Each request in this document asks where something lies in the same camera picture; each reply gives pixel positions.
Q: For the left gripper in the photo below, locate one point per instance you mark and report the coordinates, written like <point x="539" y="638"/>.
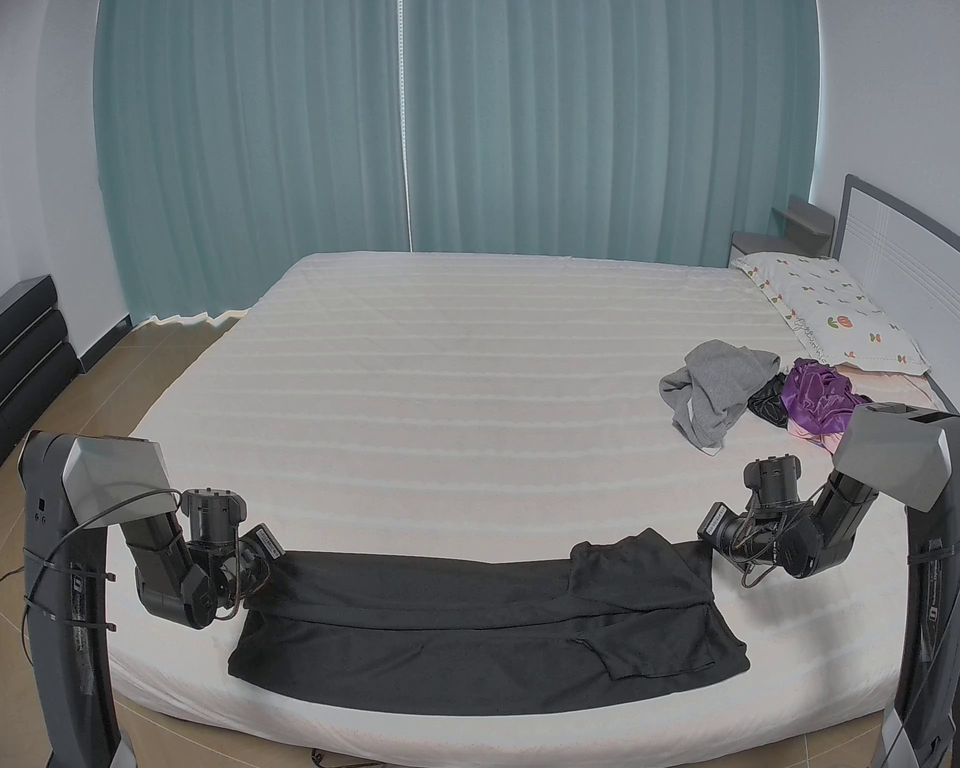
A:
<point x="259" y="562"/>

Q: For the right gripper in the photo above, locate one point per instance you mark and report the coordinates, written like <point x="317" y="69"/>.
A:
<point x="724" y="532"/>

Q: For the black T-shirt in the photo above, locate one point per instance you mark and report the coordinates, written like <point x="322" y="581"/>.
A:
<point x="487" y="645"/>

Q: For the grey garment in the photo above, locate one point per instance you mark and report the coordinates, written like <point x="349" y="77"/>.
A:
<point x="716" y="386"/>

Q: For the purple satin garment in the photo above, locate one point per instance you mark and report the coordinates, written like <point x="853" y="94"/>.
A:
<point x="817" y="390"/>

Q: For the black glossy garment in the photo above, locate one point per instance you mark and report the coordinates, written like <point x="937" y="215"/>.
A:
<point x="766" y="403"/>

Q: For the bed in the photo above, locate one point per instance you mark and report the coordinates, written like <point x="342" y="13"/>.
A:
<point x="450" y="375"/>

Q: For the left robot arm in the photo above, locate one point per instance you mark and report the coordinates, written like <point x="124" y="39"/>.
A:
<point x="112" y="472"/>

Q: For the blue-green curtain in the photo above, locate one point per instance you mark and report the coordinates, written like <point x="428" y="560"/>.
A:
<point x="615" y="127"/>
<point x="255" y="150"/>

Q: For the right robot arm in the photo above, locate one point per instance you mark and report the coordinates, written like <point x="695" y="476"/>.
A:
<point x="892" y="457"/>

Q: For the grey bedside table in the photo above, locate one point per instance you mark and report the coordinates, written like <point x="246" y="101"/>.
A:
<point x="780" y="241"/>

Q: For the black chest of drawers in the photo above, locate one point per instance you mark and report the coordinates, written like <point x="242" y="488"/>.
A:
<point x="30" y="360"/>

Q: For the pink garment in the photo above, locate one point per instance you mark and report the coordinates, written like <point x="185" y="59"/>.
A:
<point x="821" y="439"/>

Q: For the white printed pillow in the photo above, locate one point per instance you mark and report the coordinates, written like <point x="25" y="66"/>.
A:
<point x="836" y="307"/>

